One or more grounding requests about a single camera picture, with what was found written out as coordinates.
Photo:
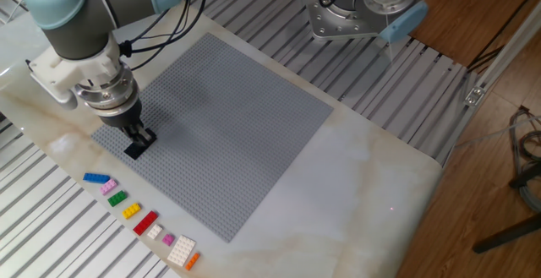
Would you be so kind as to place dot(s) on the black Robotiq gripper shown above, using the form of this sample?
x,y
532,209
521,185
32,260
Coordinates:
x,y
122,119

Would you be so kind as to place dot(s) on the black Lego plate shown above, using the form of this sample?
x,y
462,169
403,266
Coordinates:
x,y
132,153

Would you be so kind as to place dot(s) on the blue Lego brick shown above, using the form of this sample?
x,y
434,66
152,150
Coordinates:
x,y
96,178

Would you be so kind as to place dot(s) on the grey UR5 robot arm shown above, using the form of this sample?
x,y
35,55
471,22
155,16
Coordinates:
x,y
76,37

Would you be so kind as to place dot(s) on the light pink Lego brick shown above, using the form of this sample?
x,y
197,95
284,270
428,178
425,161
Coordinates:
x,y
108,186

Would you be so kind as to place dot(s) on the green Lego brick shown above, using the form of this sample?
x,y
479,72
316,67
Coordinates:
x,y
117,198

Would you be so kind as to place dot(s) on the yellow Lego brick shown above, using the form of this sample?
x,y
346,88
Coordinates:
x,y
131,210

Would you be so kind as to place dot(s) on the red Lego brick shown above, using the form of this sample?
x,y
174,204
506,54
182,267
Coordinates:
x,y
145,223

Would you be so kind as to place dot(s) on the grey Lego baseplate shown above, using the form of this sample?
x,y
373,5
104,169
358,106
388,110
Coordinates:
x,y
232,143

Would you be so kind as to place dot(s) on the small white Lego brick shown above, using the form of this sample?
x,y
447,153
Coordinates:
x,y
154,231

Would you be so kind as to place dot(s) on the small magenta Lego brick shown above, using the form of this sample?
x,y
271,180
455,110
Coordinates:
x,y
168,239

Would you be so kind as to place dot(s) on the large white Lego plate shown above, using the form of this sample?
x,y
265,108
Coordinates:
x,y
181,250

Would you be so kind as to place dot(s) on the orange Lego brick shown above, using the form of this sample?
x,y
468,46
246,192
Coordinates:
x,y
192,261

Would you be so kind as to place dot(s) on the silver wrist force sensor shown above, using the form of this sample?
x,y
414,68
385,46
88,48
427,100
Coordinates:
x,y
107,96

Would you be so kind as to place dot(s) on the glossy marble pattern mat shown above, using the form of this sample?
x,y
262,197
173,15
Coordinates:
x,y
338,210

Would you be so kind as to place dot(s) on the black stand leg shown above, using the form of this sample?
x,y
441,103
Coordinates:
x,y
507,233

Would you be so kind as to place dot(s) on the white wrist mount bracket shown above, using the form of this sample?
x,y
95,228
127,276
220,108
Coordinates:
x,y
72,71

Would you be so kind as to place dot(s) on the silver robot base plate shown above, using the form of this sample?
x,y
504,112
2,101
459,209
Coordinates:
x,y
334,24

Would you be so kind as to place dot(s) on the aluminium frame bar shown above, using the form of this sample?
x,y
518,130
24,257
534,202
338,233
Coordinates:
x,y
507,50

